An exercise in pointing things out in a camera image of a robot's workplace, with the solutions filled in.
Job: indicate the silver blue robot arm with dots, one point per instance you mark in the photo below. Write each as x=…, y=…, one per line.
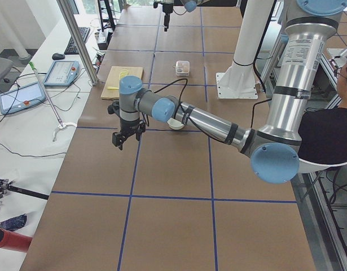
x=272, y=148

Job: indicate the black computer mouse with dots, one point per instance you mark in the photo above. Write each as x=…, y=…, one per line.
x=58, y=56

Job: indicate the red cylinder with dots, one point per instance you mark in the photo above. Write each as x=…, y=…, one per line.
x=13, y=241

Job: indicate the black tripod rod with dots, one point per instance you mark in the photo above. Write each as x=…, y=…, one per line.
x=6, y=185

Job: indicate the blue teach pendant near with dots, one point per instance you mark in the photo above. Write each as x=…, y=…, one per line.
x=22, y=98

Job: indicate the blue teach pendant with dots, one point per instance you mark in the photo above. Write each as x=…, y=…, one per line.
x=62, y=73
x=22, y=98

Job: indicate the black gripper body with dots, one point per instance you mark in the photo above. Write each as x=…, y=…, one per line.
x=129, y=126

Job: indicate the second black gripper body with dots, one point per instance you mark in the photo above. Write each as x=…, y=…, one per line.
x=166, y=11

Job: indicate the bamboo cutting board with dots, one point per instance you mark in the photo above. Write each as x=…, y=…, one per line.
x=112, y=80

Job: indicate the aluminium frame post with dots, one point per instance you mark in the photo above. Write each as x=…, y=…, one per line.
x=69, y=18

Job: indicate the yellow plastic knife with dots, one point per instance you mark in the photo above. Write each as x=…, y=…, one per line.
x=112, y=88

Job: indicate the clear plastic egg box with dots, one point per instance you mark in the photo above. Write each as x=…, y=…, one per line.
x=182, y=68

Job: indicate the blue teach pendant far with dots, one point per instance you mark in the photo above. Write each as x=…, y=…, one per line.
x=62, y=73

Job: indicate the person in black shirt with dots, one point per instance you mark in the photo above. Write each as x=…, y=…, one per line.
x=324, y=132

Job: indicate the lemon slice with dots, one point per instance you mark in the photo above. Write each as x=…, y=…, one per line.
x=123, y=73

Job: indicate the reacher grabber stick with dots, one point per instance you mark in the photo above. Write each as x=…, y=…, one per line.
x=61, y=124

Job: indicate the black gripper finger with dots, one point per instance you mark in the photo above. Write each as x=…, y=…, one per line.
x=115, y=138
x=121, y=140

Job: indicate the white pedestal column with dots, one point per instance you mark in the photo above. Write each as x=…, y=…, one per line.
x=238, y=82

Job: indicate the white bowl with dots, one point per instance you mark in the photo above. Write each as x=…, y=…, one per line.
x=175, y=124

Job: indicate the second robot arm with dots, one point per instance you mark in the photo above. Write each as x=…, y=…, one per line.
x=190, y=6

